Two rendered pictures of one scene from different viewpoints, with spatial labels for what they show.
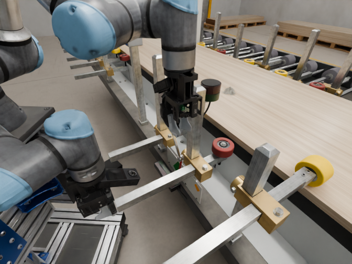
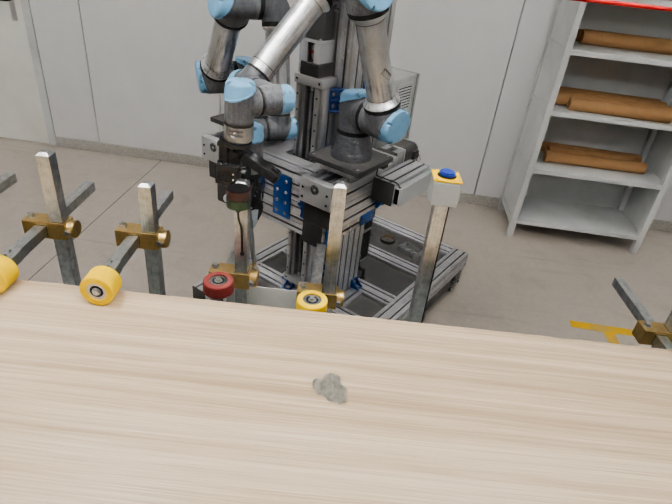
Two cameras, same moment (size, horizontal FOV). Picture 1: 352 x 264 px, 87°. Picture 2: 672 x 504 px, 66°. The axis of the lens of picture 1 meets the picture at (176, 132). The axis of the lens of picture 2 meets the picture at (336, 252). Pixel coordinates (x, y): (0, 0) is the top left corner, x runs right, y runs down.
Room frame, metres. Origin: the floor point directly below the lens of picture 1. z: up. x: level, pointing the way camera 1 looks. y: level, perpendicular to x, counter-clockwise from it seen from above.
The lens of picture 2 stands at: (1.32, -0.97, 1.71)
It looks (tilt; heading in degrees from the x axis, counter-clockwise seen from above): 32 degrees down; 120
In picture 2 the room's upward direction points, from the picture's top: 7 degrees clockwise
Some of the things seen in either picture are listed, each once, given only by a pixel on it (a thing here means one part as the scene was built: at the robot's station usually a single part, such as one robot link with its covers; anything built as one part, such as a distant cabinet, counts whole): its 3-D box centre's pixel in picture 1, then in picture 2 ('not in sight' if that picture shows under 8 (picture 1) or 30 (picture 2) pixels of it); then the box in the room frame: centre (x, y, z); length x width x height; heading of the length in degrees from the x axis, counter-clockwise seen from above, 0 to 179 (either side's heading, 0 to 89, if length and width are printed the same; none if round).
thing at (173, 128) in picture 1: (175, 128); not in sight; (0.41, 0.00, 1.06); 0.06 x 0.03 x 0.09; 30
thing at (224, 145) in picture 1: (221, 154); (218, 295); (0.52, -0.18, 0.85); 0.08 x 0.08 x 0.11
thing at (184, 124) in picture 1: (184, 125); not in sight; (0.43, -0.03, 1.06); 0.06 x 0.03 x 0.09; 30
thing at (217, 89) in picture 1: (210, 86); (238, 192); (0.52, -0.10, 1.14); 0.06 x 0.06 x 0.02
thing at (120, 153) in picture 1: (156, 140); (315, 285); (0.65, 0.09, 0.81); 0.44 x 0.03 x 0.04; 121
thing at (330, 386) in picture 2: (230, 89); (330, 385); (0.95, -0.30, 0.91); 0.09 x 0.07 x 0.02; 149
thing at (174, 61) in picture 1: (179, 58); (238, 133); (0.43, -0.01, 1.24); 0.08 x 0.08 x 0.05
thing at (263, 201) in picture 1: (256, 200); (143, 236); (0.26, -0.20, 0.95); 0.14 x 0.06 x 0.05; 31
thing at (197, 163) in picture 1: (196, 163); (234, 276); (0.48, -0.08, 0.85); 0.14 x 0.06 x 0.05; 31
